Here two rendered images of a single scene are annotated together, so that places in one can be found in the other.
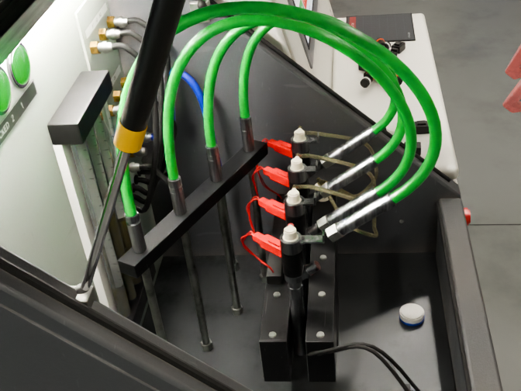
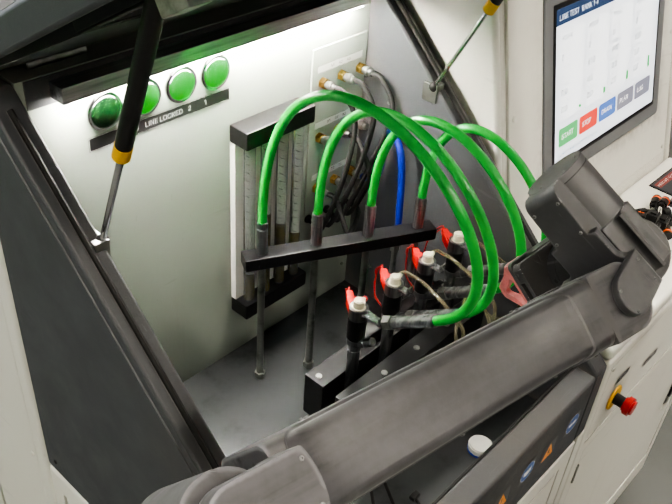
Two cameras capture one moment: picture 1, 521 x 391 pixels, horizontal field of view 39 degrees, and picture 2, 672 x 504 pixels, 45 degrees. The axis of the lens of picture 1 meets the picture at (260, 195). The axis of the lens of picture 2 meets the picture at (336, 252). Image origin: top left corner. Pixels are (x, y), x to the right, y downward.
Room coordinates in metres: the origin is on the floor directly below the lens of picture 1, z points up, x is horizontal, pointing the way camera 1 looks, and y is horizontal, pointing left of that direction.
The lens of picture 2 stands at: (-0.04, -0.45, 1.87)
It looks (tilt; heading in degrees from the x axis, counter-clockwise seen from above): 37 degrees down; 31
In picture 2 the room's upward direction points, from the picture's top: 5 degrees clockwise
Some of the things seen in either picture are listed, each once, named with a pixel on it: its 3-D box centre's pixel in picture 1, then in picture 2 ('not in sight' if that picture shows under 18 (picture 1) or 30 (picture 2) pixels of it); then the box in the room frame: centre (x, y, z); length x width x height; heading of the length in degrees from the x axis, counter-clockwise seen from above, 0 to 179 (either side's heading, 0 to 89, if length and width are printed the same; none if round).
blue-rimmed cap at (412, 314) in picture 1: (412, 314); (479, 446); (0.86, -0.22, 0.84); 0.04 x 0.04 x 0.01
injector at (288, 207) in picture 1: (306, 258); (392, 338); (0.82, -0.06, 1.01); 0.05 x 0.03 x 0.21; 81
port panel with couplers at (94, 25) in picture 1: (122, 94); (341, 129); (1.02, 0.19, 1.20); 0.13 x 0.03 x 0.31; 171
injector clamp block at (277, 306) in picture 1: (305, 294); (395, 370); (0.86, -0.05, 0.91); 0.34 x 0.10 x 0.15; 171
